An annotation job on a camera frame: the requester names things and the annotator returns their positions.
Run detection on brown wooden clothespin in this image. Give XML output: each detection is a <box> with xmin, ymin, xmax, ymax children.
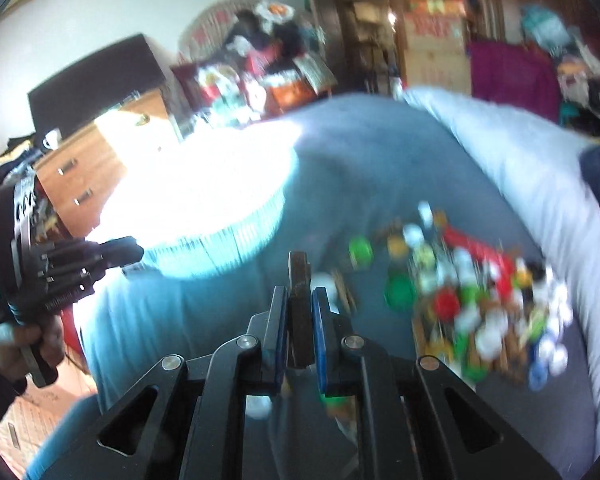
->
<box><xmin>287</xmin><ymin>252</ymin><xmax>314</xmax><ymax>370</ymax></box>

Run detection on wicker chair with clutter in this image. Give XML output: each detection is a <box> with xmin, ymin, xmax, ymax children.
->
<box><xmin>171</xmin><ymin>0</ymin><xmax>337</xmax><ymax>130</ymax></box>

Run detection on left hand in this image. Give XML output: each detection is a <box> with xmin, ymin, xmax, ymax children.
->
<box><xmin>0</xmin><ymin>316</ymin><xmax>65</xmax><ymax>385</ymax></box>

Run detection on dark green bottle cap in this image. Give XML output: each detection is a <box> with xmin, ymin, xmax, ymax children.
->
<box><xmin>384</xmin><ymin>273</ymin><xmax>417</xmax><ymax>311</ymax></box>

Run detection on light green bottle cap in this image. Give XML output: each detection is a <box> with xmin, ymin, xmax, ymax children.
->
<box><xmin>349</xmin><ymin>236</ymin><xmax>374</xmax><ymax>269</ymax></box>

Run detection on wooden drawer cabinet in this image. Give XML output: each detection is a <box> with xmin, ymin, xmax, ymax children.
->
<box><xmin>34</xmin><ymin>88</ymin><xmax>181</xmax><ymax>236</ymax></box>

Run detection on red bottle cap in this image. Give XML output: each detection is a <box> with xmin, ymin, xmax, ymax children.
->
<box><xmin>432</xmin><ymin>288</ymin><xmax>460</xmax><ymax>322</ymax></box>

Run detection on turquoise plastic basket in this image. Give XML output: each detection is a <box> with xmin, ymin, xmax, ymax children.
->
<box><xmin>88</xmin><ymin>117</ymin><xmax>303</xmax><ymax>280</ymax></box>

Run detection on black television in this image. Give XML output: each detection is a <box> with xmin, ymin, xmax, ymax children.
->
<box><xmin>28</xmin><ymin>34</ymin><xmax>166</xmax><ymax>145</ymax></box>

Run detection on red plastic chili toy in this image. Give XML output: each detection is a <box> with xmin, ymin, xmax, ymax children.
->
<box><xmin>442</xmin><ymin>226</ymin><xmax>507</xmax><ymax>264</ymax></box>

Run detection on grey rolled quilt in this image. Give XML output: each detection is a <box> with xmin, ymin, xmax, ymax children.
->
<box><xmin>403</xmin><ymin>87</ymin><xmax>600</xmax><ymax>453</ymax></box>

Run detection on stacked cardboard boxes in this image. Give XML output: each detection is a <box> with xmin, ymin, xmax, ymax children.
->
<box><xmin>404</xmin><ymin>0</ymin><xmax>471</xmax><ymax>94</ymax></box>

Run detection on magenta cloth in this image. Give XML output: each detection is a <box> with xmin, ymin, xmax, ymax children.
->
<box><xmin>468</xmin><ymin>41</ymin><xmax>562</xmax><ymax>124</ymax></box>

